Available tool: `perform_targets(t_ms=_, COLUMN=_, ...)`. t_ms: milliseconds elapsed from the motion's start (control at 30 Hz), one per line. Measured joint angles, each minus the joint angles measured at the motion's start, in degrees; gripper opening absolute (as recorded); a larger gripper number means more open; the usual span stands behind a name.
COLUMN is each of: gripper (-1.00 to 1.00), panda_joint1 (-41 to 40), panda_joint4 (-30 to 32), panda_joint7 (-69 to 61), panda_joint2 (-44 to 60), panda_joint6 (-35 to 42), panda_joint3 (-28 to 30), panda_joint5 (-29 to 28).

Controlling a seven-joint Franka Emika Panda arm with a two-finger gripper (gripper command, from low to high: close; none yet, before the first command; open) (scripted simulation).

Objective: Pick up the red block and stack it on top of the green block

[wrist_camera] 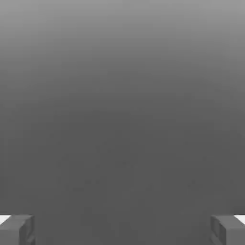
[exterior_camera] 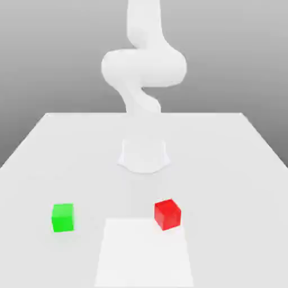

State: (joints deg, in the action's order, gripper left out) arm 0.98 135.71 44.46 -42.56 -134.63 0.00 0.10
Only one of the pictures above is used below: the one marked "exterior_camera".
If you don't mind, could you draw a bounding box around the small red cube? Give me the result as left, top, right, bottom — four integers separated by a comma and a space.
154, 198, 182, 232

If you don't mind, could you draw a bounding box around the small green cube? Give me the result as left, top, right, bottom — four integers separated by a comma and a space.
51, 202, 75, 233

